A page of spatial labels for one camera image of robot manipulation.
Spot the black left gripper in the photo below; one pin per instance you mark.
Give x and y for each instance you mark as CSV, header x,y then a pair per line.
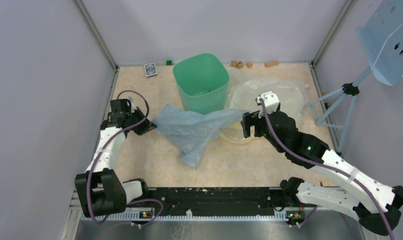
x,y
146,126

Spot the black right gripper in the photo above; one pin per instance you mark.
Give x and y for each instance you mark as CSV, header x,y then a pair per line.
x,y
248,119

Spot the blue plastic trash bag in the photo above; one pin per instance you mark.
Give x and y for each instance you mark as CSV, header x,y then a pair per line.
x,y
190,132

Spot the green plastic trash bin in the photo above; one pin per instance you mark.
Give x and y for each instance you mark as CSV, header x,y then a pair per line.
x,y
202,82

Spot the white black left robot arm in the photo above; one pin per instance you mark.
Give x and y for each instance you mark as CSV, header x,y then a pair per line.
x,y
99,190

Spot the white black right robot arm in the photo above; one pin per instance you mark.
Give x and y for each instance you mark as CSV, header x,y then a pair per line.
x,y
374,205

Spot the long brown wooden block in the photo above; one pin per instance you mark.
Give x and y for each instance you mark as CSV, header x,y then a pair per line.
x,y
271,63

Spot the playing card deck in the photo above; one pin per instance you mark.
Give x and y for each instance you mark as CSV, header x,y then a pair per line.
x,y
150,69

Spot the light blue perforated panel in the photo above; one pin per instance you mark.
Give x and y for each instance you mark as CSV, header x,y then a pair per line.
x,y
381,39

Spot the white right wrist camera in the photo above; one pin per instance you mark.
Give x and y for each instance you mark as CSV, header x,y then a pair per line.
x,y
268,101

